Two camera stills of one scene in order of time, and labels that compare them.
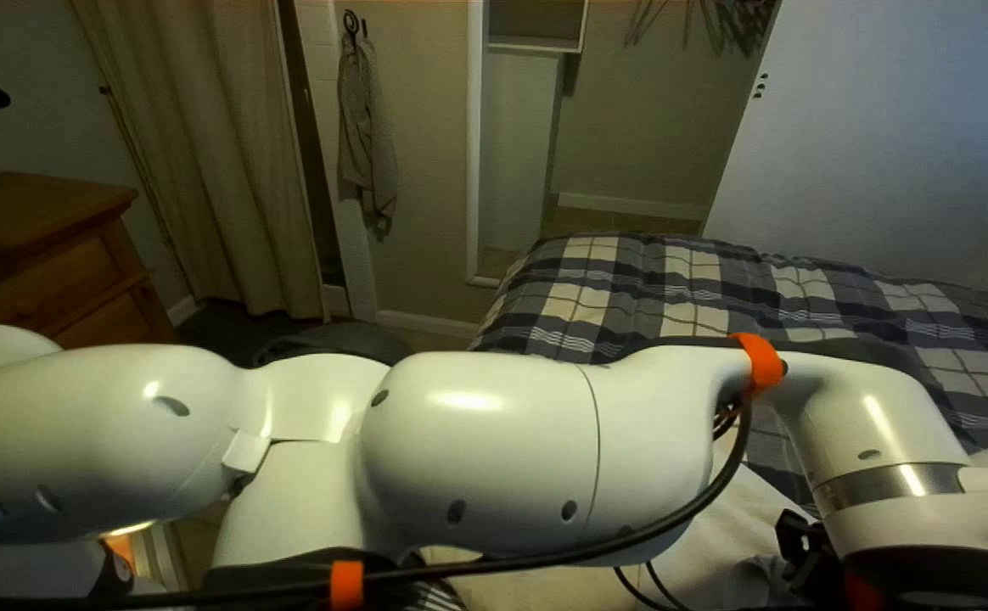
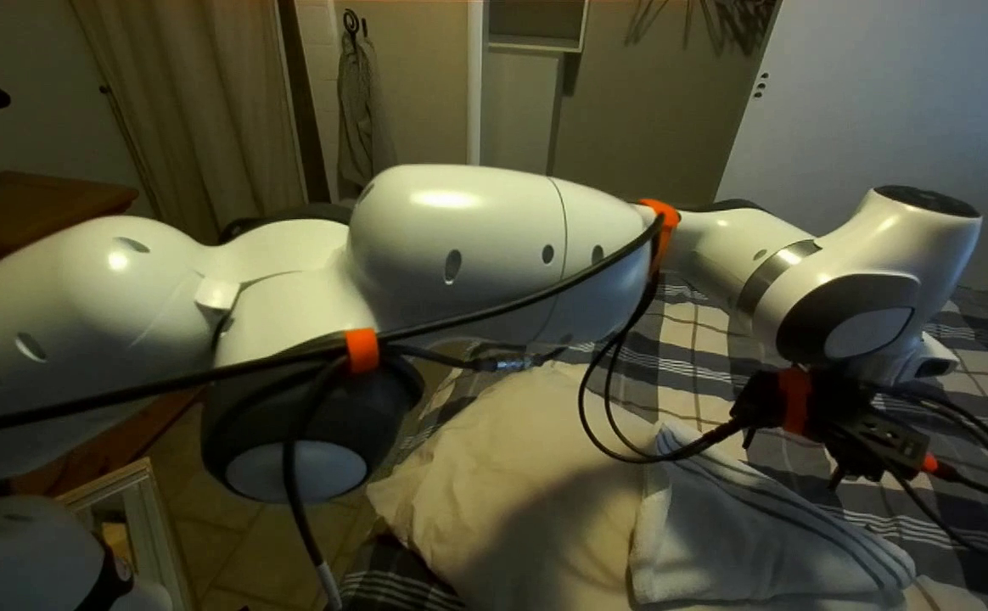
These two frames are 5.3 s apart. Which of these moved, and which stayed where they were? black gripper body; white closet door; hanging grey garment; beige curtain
Moved: black gripper body
Stayed: hanging grey garment; white closet door; beige curtain
